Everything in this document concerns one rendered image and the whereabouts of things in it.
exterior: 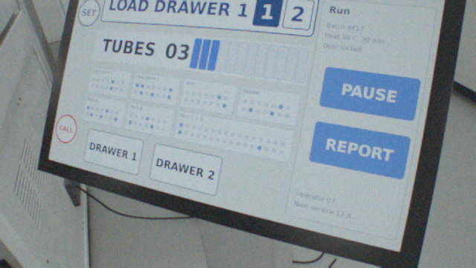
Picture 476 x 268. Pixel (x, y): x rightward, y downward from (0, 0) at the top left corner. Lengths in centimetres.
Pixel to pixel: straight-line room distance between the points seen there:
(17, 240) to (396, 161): 91
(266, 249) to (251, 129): 28
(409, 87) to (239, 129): 19
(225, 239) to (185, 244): 98
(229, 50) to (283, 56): 7
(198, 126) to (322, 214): 17
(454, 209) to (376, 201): 151
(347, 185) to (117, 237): 145
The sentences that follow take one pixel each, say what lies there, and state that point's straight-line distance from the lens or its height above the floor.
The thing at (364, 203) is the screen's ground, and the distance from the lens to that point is 39.
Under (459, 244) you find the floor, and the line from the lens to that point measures 177.
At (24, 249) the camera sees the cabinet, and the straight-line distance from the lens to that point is 108.
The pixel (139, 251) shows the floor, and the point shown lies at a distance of 167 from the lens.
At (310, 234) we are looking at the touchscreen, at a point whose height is 97.
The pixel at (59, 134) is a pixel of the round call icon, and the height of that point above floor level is 101.
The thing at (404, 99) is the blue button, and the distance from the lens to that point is 40.
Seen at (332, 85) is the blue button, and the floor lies 110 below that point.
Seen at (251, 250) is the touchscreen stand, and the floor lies 75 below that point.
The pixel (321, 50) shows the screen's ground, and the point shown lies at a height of 113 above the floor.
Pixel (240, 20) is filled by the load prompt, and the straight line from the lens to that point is 44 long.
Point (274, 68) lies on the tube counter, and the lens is 41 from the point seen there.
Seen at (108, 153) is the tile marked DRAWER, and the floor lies 100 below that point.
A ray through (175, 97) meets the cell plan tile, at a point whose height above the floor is 107.
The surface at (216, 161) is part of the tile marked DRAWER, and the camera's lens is 42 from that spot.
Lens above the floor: 129
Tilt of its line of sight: 38 degrees down
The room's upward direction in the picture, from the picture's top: 5 degrees counter-clockwise
